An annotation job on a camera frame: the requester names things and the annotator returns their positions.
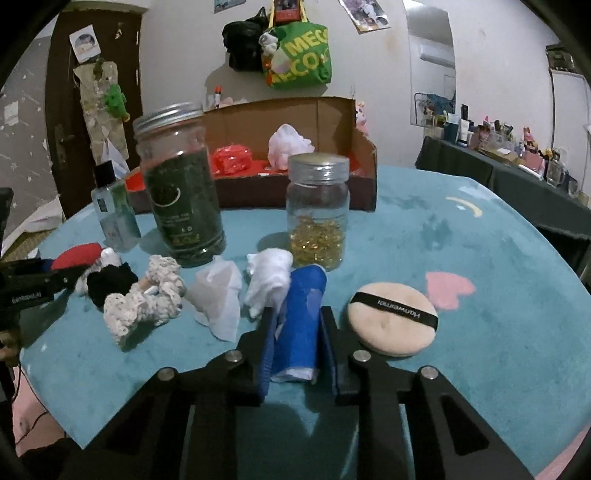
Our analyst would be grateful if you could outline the green tote bag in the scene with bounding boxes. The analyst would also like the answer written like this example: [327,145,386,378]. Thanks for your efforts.
[262,9,333,89]

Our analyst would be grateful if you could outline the white crumpled cloth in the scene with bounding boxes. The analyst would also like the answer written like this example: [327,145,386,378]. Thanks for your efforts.
[243,248,294,319]

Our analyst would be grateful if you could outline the cream crochet scrunchie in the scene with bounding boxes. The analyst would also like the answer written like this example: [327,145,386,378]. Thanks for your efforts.
[102,255,187,348]

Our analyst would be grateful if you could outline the black bag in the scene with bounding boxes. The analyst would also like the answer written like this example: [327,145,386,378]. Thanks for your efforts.
[222,16,271,72]

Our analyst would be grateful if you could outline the white fridge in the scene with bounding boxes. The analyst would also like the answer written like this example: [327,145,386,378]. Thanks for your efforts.
[546,44,591,160]

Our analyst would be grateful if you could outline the red hanging card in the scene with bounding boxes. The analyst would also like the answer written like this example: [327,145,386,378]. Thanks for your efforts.
[272,0,301,21]

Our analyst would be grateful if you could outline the green plush toy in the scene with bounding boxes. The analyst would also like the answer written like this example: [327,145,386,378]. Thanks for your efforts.
[104,85,130,121]

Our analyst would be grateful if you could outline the paper door decoration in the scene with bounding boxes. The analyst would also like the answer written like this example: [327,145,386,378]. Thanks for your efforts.
[74,60,130,164]

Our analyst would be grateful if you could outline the brown door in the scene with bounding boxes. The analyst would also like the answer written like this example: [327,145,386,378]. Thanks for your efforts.
[44,9,146,213]

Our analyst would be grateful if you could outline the red plastic bag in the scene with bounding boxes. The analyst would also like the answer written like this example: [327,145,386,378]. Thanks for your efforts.
[210,144,254,175]

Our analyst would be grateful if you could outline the white plush toy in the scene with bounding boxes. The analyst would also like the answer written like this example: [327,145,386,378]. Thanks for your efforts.
[259,28,289,72]

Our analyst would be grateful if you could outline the large glass jar green contents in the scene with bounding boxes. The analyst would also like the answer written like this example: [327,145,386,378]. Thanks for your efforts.
[132,102,228,268]

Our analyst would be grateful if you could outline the wall poster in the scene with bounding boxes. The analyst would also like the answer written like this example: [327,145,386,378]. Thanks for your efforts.
[339,0,391,33]

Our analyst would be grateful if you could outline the arched mirror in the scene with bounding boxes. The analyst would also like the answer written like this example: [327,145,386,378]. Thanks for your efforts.
[404,0,458,127]

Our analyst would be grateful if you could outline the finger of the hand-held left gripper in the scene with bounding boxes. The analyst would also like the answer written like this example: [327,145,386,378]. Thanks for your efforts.
[0,258,58,274]
[0,267,90,296]

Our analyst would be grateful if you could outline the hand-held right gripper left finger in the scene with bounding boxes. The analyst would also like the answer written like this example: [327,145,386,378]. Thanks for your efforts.
[60,307,279,480]

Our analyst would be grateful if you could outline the blue cloth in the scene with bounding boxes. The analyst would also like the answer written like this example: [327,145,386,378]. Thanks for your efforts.
[272,265,328,384]

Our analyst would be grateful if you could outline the dark covered table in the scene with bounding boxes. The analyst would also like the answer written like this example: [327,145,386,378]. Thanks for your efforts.
[414,136,591,241]

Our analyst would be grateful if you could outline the black scrunchie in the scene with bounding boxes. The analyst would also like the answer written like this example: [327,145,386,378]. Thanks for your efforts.
[87,263,139,311]

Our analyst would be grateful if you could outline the photo sticker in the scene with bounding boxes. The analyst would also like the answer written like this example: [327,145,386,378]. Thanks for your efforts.
[70,27,99,63]

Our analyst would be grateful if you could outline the white tissue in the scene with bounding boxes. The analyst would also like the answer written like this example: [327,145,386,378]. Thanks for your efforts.
[185,257,243,342]

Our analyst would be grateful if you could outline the beige powder puff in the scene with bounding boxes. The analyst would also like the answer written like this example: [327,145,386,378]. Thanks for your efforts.
[347,282,439,357]

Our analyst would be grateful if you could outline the row of bottles and boxes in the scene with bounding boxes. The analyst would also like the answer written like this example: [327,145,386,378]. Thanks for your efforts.
[434,106,591,204]

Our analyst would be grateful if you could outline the red soft pad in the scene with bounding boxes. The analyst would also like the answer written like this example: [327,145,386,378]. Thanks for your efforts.
[51,243,103,271]

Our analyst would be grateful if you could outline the cardboard box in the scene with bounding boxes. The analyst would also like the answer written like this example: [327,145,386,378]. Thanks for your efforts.
[126,96,378,213]

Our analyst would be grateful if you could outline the small glass jar yellow capsules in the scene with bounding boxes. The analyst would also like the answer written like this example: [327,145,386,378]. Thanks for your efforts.
[285,154,350,272]

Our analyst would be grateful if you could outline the red sheet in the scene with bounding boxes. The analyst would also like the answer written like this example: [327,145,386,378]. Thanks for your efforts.
[126,159,372,193]

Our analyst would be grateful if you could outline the person's left hand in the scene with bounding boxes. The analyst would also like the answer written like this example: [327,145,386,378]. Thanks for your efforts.
[0,330,20,366]

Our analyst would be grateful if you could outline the clear bottle black cap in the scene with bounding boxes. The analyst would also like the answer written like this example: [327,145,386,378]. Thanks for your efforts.
[91,161,142,252]

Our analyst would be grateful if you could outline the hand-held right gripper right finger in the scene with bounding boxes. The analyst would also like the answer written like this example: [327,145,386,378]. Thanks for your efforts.
[320,305,539,480]

